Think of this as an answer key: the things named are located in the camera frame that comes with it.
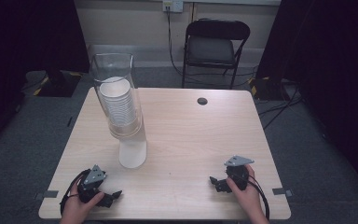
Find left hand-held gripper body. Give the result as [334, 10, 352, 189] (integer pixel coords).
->
[76, 164, 108, 204]

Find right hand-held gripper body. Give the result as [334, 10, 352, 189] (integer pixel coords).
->
[223, 155, 255, 191]

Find person's right hand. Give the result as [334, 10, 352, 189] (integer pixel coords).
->
[226, 164, 270, 224]

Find person's left hand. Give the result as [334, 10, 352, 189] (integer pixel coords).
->
[60, 182, 105, 224]

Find grey tape strip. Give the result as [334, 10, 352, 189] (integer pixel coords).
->
[271, 187, 294, 198]
[34, 189, 60, 201]

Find clear tube cup dispenser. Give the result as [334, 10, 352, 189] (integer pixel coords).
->
[89, 51, 148, 170]

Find stack of white paper cups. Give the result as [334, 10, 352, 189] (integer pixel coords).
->
[99, 76, 138, 129]

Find black stand base striped tape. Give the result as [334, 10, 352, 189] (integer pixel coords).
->
[33, 70, 84, 98]
[248, 76, 295, 101]

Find black folding chair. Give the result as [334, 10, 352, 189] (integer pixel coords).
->
[181, 18, 252, 91]

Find black curtain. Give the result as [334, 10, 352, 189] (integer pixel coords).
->
[0, 0, 90, 157]
[255, 0, 358, 200]

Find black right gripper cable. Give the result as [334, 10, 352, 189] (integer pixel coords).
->
[247, 175, 271, 221]

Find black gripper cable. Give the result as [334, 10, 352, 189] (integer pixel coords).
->
[59, 169, 91, 217]
[247, 175, 271, 221]

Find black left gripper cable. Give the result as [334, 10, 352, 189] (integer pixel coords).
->
[59, 169, 91, 217]

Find black floor cables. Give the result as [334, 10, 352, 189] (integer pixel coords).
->
[255, 78, 306, 131]

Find white wall socket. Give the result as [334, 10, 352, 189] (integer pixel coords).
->
[162, 0, 185, 14]

